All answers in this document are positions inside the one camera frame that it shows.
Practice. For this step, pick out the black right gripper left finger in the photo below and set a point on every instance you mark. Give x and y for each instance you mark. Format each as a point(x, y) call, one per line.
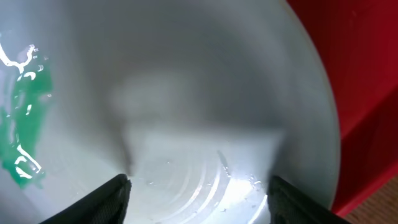
point(105, 205)

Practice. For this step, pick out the red plastic tray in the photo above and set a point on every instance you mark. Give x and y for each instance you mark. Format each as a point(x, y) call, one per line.
point(357, 42)

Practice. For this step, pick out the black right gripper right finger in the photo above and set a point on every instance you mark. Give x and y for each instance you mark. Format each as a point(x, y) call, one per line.
point(288, 205)

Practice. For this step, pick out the light blue plate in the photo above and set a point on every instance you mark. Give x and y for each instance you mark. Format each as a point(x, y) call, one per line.
point(199, 103)

